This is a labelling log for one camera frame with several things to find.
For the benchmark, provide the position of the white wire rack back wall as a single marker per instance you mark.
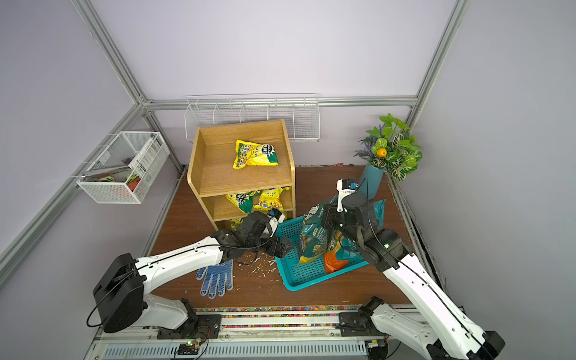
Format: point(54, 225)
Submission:
point(300, 111)

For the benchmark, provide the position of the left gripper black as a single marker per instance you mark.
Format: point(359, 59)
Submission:
point(280, 251)

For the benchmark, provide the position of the teal vase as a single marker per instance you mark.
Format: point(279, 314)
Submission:
point(370, 181)

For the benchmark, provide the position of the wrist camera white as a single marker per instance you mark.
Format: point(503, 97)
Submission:
point(345, 187)
point(275, 218)

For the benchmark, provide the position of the teal orange soil bag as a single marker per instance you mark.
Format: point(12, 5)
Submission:
point(351, 230)

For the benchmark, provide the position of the yellow green packet shelf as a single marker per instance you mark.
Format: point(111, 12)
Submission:
point(243, 201)

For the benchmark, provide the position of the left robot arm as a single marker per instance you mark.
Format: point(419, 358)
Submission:
point(124, 295)

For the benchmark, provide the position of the dark green yellow fertilizer bag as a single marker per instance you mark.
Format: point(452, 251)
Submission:
point(315, 242)

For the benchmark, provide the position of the blue dotted work glove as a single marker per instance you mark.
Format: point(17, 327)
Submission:
point(216, 279)

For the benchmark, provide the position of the yellow fertilizer packet top shelf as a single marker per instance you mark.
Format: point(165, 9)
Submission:
point(254, 154)

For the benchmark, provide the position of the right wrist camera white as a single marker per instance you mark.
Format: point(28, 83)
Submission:
point(345, 187)

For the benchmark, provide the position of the yellow flower packet middle shelf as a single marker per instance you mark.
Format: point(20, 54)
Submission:
point(270, 199)

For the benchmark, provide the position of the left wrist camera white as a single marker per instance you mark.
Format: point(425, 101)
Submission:
point(275, 218)

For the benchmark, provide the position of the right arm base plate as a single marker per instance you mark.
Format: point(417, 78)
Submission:
point(357, 324)

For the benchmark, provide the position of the white wire basket left wall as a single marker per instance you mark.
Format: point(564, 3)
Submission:
point(126, 168)

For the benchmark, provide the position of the artificial green plant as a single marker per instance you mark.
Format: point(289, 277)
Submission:
point(392, 147)

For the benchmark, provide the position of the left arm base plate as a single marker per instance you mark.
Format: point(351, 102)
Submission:
point(200, 326)

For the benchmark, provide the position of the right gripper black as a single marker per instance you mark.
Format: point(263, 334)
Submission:
point(331, 213)

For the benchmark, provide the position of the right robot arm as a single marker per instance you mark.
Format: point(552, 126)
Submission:
point(448, 332)

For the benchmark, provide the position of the wooden three-tier shelf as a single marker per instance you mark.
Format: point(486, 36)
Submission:
point(211, 175)

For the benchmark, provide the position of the teal plastic basket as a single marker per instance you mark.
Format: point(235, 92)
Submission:
point(296, 277)

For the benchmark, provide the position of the aluminium rail frame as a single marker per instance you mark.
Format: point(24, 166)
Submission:
point(252, 333)

